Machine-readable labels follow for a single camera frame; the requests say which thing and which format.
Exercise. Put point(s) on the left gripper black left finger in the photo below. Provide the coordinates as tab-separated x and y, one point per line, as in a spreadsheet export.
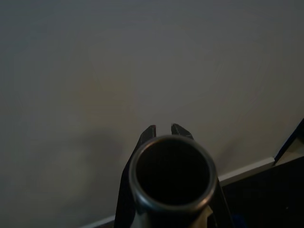
127	185

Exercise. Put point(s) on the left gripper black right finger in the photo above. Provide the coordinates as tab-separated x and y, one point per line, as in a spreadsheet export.
181	130

